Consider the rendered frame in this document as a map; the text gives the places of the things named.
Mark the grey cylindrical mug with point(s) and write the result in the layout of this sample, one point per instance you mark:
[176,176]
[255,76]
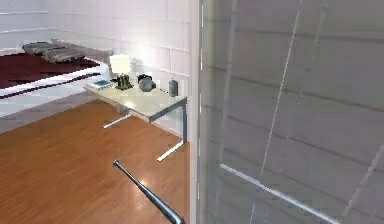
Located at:
[173,88]

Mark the round grey alarm clock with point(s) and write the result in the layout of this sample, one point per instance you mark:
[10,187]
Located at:
[146,83]

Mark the pale desk with grey legs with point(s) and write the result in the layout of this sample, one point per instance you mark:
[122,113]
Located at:
[140,100]

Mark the dark green statue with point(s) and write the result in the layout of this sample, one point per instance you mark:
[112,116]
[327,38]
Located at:
[123,82]

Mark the white shade table lamp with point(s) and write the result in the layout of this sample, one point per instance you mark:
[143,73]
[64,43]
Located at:
[120,64]

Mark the grey metal baseball bat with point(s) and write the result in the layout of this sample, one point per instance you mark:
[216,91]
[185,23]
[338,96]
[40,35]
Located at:
[150,195]

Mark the white and blue book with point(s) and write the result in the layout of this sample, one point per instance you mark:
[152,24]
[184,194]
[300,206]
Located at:
[100,84]

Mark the grey pillow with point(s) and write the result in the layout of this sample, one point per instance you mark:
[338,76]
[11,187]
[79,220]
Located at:
[63,55]
[37,47]

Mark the bed with dark red blanket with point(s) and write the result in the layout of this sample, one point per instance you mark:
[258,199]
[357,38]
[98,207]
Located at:
[40,71]

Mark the large wall mirror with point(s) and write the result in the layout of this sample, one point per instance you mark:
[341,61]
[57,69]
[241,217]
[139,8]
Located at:
[293,113]

